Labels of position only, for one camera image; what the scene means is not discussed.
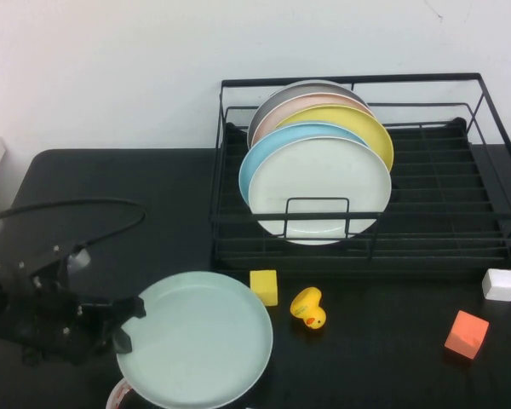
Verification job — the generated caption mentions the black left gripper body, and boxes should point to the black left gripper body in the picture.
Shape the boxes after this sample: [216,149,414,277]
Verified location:
[10,291,114,366]

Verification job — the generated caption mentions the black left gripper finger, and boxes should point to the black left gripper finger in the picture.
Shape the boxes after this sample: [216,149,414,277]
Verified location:
[112,326,134,355]
[109,297,148,321]

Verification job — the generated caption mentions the mint green plate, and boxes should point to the mint green plate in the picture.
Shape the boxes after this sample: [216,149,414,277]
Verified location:
[115,271,274,409]

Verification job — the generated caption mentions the blue plate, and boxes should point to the blue plate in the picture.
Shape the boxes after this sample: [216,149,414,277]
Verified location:
[238,122,370,210]

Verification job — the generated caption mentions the white plate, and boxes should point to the white plate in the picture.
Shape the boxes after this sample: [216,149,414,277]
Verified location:
[247,135,393,246]

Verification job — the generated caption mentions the grey plate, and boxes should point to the grey plate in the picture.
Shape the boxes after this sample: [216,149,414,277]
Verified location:
[247,79,370,150]

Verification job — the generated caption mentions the pink plate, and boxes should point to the pink plate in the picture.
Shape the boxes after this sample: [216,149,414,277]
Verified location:
[251,92,375,144]

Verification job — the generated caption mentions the yellow plate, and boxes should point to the yellow plate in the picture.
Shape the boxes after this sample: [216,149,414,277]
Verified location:
[275,104,395,174]

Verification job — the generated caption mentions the clear measuring cup red markings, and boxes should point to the clear measuring cup red markings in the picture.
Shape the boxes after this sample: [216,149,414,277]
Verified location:
[106,377,154,409]

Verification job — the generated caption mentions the yellow cube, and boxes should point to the yellow cube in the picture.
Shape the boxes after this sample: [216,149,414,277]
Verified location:
[250,268,279,307]

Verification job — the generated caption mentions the yellow rubber duck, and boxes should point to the yellow rubber duck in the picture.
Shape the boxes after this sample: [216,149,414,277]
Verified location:
[289,286,328,331]

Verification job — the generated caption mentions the black plastic drip tray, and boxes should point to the black plastic drip tray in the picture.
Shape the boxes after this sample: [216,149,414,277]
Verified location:
[212,118,511,279]

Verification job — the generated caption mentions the orange cube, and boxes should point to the orange cube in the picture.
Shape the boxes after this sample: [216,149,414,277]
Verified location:
[444,309,491,360]

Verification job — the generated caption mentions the white cube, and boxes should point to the white cube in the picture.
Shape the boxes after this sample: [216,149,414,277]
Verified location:
[481,268,511,302]

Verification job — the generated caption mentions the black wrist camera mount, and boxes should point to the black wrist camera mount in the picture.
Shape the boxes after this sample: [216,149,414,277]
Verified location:
[0,240,93,299]

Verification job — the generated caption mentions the black cable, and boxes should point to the black cable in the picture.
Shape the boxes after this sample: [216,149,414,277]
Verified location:
[0,199,147,253]

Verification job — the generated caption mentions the black wire dish rack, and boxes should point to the black wire dish rack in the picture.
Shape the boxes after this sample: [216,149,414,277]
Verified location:
[208,72,511,262]

